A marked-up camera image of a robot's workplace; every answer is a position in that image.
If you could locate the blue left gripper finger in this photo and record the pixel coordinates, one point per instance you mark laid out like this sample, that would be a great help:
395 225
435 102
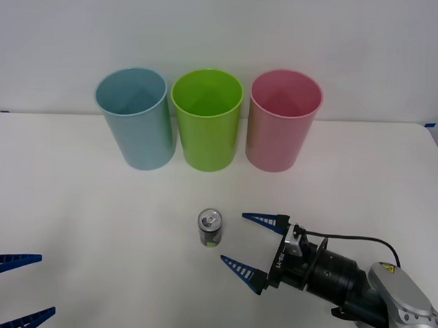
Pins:
7 262
30 321

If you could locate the right arm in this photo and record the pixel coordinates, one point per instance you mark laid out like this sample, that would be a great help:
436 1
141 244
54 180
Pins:
334 276

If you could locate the pink plastic bin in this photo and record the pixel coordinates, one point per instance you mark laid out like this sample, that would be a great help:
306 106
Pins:
273 144

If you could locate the right arm wrist camera box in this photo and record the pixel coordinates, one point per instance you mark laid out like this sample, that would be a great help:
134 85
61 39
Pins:
295 246

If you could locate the pale blue plastic bin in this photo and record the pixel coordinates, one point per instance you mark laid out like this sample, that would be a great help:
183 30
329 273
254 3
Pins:
140 139

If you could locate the green plastic bin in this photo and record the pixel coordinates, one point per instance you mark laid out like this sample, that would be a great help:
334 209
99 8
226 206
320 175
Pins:
209 142

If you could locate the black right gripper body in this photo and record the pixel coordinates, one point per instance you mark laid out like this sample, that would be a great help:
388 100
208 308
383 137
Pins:
291 271

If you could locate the black drink can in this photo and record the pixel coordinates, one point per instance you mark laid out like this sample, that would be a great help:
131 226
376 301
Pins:
209 235

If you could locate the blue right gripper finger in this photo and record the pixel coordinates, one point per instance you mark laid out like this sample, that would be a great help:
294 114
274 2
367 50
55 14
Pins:
274 223
251 275

